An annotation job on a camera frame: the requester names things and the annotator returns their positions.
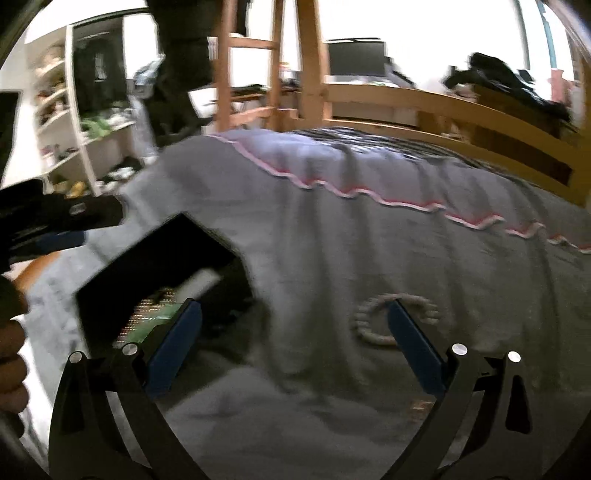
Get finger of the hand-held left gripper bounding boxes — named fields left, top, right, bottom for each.
left=9, top=231, right=88, bottom=260
left=44, top=195, right=125, bottom=232

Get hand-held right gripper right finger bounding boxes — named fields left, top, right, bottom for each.
left=383, top=299, right=542, bottom=480

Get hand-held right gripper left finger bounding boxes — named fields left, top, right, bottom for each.
left=48, top=299, right=208, bottom=480

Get green bangle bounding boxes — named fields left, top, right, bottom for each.
left=137, top=302, right=184, bottom=334

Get pink crystal bead bracelet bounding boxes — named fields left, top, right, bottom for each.
left=113, top=287, right=178, bottom=350

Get white bead bracelet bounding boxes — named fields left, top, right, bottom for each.
left=353, top=293, right=441, bottom=348

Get black rectangular box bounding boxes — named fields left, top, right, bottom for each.
left=74, top=212, right=254, bottom=366

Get person's left hand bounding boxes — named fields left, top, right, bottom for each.
left=0, top=318, right=28, bottom=414

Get white shelf unit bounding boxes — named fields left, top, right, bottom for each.
left=25, top=25, right=140, bottom=198

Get green plush toy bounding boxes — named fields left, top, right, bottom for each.
left=81, top=117, right=115, bottom=140

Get grey duvet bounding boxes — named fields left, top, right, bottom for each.
left=25, top=129, right=591, bottom=480

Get hanging dark clothes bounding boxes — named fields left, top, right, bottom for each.
left=73, top=23, right=129, bottom=112

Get hanging black coat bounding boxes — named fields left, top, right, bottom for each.
left=145, top=0, right=216, bottom=140

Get wooden ladder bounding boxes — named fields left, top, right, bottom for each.
left=213, top=0, right=286, bottom=134

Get checkered bed sheet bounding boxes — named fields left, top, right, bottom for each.
left=286, top=127, right=532, bottom=177

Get wooden desk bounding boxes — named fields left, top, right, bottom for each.
left=475, top=85, right=579, bottom=140

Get pile of black clothes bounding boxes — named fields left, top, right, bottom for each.
left=442, top=52, right=574, bottom=124

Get black computer monitor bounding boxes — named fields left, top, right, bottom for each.
left=325, top=39, right=387, bottom=78

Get wooden bed frame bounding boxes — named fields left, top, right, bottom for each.
left=268, top=0, right=591, bottom=209

